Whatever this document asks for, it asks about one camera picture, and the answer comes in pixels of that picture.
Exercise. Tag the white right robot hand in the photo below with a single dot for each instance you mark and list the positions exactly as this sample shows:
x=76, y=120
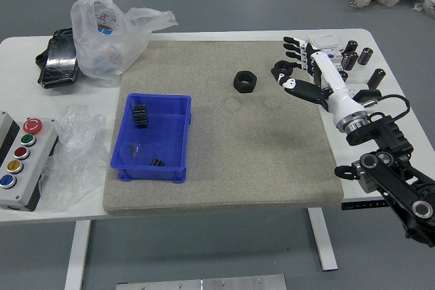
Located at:
x=334, y=81

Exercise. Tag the small black gear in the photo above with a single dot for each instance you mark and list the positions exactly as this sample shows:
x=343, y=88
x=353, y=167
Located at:
x=157, y=162

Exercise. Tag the large black gear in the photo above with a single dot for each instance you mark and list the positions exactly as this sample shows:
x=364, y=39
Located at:
x=140, y=117

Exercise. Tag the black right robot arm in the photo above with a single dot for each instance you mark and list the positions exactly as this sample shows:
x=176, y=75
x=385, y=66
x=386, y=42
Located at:
x=391, y=164

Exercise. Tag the big black hex nut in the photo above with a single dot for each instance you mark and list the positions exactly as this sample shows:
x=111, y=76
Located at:
x=244, y=81

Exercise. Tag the grey push-button control box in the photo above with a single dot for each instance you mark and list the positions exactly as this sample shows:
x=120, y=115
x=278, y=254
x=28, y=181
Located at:
x=37, y=167

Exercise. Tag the black cylindrical capacitor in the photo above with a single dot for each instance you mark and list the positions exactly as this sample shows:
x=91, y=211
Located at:
x=365, y=55
x=344, y=76
x=351, y=47
x=375, y=78
x=350, y=61

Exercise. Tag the white power socket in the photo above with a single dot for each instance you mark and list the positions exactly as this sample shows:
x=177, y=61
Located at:
x=355, y=88

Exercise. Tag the black power adapter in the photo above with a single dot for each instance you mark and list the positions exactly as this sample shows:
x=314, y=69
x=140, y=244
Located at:
x=368, y=94

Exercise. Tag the white circuit breaker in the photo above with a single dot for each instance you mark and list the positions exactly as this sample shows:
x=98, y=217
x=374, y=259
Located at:
x=328, y=43

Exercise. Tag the black desk height controller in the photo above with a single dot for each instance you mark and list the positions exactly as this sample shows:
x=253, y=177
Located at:
x=363, y=205

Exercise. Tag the grey-brown mat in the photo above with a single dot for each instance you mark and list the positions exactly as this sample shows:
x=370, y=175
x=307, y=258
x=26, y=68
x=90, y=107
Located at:
x=221, y=150

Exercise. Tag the white table leg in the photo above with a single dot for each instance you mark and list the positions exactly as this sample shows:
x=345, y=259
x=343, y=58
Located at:
x=78, y=252
x=323, y=239

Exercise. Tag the blue plastic bin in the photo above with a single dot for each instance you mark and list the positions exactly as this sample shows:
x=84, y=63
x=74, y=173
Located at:
x=159, y=140

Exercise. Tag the small dark screw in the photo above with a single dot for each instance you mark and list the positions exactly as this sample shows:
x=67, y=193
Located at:
x=131, y=150

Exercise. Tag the translucent white plastic bag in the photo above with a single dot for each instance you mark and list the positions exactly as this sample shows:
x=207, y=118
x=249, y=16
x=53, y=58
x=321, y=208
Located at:
x=102, y=49

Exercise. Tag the clear bubble wrap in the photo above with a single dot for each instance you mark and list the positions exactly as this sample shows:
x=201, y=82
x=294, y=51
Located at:
x=74, y=154

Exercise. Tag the black plastic tray stack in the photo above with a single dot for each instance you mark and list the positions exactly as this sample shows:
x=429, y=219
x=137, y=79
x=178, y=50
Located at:
x=59, y=62

